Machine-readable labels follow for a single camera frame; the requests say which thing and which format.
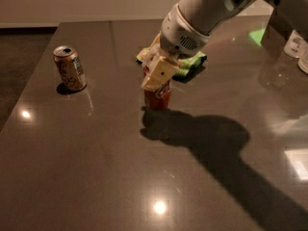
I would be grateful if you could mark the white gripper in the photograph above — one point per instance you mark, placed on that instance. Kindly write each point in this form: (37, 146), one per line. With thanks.
(177, 36)

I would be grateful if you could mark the red coke can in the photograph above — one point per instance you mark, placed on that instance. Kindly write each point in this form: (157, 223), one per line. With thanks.
(158, 99)

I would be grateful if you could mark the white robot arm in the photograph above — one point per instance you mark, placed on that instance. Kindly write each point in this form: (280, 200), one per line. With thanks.
(206, 15)

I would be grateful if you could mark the green rice chip bag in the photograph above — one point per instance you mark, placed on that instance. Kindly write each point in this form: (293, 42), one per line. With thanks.
(188, 67)

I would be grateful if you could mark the gold soda can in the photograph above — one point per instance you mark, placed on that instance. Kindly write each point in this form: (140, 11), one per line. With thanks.
(69, 66)

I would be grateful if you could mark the dark snack display box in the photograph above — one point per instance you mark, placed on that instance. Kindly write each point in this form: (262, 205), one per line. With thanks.
(277, 32)

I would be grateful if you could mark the white cup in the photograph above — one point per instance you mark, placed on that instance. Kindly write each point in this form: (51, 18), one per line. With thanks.
(295, 45)

